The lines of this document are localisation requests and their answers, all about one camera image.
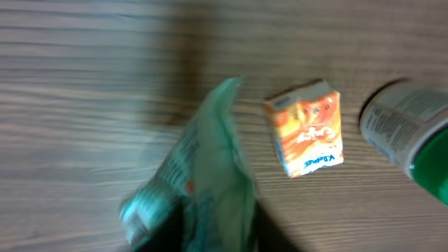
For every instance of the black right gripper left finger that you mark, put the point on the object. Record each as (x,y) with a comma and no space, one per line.
(169,236)

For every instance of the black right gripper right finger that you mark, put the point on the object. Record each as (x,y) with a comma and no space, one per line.
(269,235)

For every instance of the teal tissue pack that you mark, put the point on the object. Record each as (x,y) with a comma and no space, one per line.
(206,178)

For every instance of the orange tissue pack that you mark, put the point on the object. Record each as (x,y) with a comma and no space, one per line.
(306,127)

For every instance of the green lid jar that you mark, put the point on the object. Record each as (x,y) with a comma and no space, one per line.
(407,123)

